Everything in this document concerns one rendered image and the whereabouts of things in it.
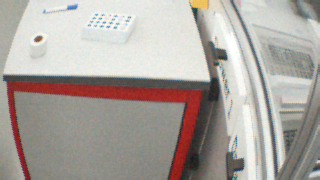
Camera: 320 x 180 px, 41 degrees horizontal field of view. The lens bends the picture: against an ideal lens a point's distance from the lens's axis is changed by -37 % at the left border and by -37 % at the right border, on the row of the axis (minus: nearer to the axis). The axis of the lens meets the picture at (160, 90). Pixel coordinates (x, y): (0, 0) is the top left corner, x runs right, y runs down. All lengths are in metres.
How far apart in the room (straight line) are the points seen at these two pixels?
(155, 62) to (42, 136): 0.40
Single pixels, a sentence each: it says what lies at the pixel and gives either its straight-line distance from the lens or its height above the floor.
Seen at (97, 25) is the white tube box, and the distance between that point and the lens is 1.43.
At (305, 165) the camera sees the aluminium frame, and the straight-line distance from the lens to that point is 0.67.
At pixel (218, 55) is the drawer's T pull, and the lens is 1.17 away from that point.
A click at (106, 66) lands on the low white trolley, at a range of 1.35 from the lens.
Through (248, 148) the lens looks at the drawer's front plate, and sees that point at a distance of 0.96.
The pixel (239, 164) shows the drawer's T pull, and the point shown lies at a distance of 0.95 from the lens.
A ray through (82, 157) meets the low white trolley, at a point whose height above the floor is 0.46.
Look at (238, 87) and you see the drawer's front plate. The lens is 1.08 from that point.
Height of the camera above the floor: 1.58
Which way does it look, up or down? 39 degrees down
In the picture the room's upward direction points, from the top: 8 degrees clockwise
